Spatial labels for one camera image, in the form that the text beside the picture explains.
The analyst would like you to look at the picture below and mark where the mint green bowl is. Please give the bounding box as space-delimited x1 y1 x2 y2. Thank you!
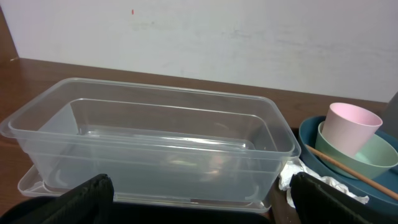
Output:
315 121 397 179

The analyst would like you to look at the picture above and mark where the clear plastic bin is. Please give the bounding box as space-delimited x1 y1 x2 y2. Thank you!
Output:
1 78 301 204

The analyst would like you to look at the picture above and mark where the white tissue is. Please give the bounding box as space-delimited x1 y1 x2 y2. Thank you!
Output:
279 158 369 208

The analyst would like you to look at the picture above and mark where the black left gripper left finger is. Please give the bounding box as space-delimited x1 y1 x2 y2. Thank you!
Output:
12 173 115 224

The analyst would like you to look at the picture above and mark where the dark blue plate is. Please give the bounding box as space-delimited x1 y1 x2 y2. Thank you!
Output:
298 116 397 216

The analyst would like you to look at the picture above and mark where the pink cup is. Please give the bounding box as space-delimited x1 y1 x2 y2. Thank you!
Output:
321 103 383 157

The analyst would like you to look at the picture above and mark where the grey dishwasher rack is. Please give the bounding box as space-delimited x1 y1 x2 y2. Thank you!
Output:
380 93 398 139

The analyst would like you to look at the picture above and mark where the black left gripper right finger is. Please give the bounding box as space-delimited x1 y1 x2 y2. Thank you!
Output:
290 172 397 224

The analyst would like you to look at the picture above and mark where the wooden chopstick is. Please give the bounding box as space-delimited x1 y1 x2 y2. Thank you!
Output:
305 144 397 200

